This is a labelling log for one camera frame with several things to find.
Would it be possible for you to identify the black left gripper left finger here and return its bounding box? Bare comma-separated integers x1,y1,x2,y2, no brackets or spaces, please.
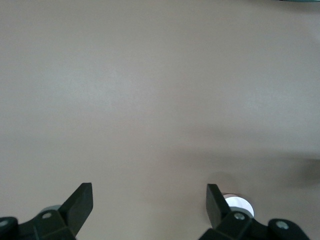
0,182,95,240

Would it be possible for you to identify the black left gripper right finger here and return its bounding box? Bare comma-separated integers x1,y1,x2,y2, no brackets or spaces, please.
199,183,311,240

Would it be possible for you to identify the brown table cover mat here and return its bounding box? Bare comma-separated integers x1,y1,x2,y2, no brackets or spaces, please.
0,0,320,240

